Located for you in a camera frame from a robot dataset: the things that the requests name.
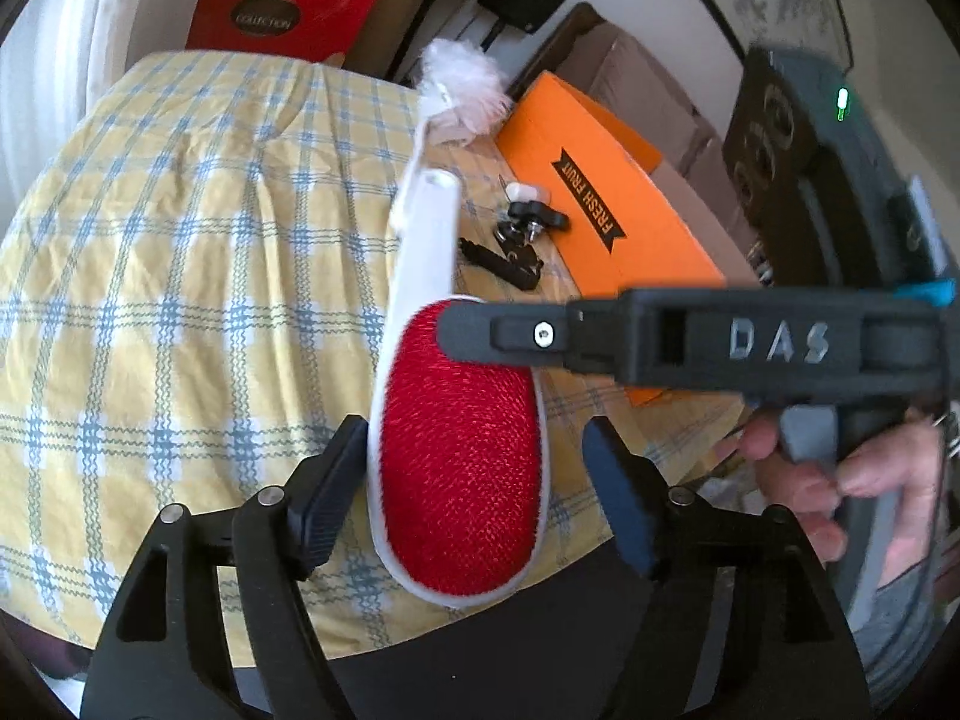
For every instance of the red chocolate box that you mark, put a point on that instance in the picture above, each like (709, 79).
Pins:
(277, 15)

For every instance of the white fluffy duster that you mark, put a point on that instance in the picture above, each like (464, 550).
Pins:
(461, 82)

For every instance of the yellow plaid tablecloth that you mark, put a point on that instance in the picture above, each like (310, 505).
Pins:
(187, 277)

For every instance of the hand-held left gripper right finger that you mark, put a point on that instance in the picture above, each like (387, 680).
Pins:
(615, 480)

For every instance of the black knob screw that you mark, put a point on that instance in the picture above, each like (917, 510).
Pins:
(536, 214)

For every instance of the large brown sofa cushion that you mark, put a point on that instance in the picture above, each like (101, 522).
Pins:
(645, 82)

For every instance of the white curtain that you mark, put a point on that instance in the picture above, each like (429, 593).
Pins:
(97, 7)

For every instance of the white red lint brush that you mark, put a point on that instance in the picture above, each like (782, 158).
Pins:
(457, 465)

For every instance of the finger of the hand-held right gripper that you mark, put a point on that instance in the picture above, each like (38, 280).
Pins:
(675, 337)

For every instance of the orange cardboard box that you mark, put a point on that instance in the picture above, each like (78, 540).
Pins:
(600, 157)

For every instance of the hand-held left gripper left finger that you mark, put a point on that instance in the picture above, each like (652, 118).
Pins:
(330, 495)

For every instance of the brown cardboard carton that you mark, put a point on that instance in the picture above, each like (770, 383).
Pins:
(382, 22)

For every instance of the brown sofa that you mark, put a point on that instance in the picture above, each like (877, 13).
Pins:
(570, 37)

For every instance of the person's right hand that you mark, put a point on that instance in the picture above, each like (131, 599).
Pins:
(892, 465)

